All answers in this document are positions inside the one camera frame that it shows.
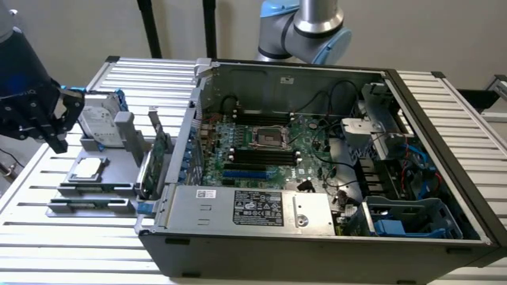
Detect black open PC case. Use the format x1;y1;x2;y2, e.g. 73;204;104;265
136;58;507;278

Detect aluminium profile frame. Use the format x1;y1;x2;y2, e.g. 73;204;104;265
479;74;507;120

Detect grey and blue drive cage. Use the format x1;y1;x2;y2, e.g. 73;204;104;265
349;195;464;238

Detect grey metal disk bay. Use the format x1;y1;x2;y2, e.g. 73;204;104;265
341;82;416;160

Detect green graphics card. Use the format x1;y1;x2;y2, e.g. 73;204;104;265
137;110;171;199

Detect red wire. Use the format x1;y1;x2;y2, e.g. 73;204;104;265
399;165;445;198

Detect CPU socket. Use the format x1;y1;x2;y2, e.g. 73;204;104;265
248;126;292;148

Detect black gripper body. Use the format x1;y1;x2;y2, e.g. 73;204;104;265
0;26;65;142

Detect black pole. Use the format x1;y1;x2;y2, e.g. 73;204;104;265
200;0;219;59
136;0;163;59

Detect silver hard disk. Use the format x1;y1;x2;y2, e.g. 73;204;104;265
63;85;127;148

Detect black box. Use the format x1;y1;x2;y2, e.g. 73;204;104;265
455;88;500;110

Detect grey parts rack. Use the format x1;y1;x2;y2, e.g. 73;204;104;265
45;111;175;220

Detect silver CPU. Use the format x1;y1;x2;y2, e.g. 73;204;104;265
75;158;107;179

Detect short black wire loop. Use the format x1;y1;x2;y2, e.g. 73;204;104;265
219;94;239;115

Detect blue case latch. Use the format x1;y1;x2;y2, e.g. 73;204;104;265
137;200;155;217

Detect blue wire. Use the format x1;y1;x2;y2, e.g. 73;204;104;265
397;141;439;195

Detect grey power supply unit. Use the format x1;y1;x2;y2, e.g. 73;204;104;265
153;184;337;237

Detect long black wire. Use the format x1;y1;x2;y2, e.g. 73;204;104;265
295;79;361;116

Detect thin black cable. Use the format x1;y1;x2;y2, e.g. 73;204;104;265
0;148;23;181

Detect green motherboard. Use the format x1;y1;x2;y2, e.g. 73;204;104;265
196;114;345;191

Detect black RAM slot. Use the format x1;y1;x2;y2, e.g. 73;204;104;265
229;159;299;165
229;152;299;158
229;156;299;162
229;148;299;154
235;121;295;126
235;110;295;116
235;114;295;119

